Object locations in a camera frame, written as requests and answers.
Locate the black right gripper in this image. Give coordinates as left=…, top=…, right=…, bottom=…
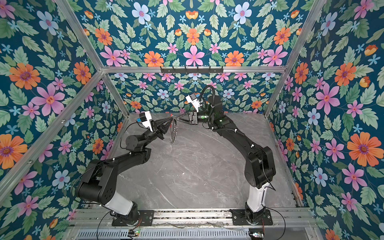
left=178, top=110, right=216, bottom=128

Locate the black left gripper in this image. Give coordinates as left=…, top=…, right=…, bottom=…
left=138, top=118, right=171, bottom=151

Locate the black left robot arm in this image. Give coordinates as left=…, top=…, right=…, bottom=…
left=76, top=116, right=176, bottom=225

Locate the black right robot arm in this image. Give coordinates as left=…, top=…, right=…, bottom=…
left=185, top=94, right=277, bottom=214

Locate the aluminium horizontal back bar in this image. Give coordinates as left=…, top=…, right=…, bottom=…
left=102, top=66, right=287, bottom=74

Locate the aluminium left side bar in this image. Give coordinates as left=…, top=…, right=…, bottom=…
left=1, top=71, right=104, bottom=205

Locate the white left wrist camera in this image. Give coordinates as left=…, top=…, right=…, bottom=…
left=138, top=111, right=153, bottom=132

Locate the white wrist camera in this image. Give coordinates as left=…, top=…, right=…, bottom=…
left=186, top=94, right=201, bottom=113
left=138, top=111, right=153, bottom=132

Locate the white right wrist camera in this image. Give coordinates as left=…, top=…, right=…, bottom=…
left=186, top=94, right=201, bottom=113

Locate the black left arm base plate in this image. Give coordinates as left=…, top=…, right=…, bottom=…
left=112, top=210, right=155, bottom=227

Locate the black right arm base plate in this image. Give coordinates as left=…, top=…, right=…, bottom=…
left=230, top=209, right=273, bottom=226

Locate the white perforated cable tray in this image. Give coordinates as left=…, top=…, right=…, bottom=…
left=75, top=229, right=251, bottom=240

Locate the aluminium corner post left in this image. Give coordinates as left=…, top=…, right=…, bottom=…
left=56, top=1, right=129, bottom=118

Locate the aluminium corner post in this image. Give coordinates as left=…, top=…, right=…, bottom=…
left=56, top=1, right=129, bottom=118
left=264, top=0, right=327, bottom=118

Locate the aluminium corner post right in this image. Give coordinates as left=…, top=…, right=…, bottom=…
left=264, top=0, right=327, bottom=118

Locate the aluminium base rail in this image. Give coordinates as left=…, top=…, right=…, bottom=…
left=69, top=208, right=318, bottom=228

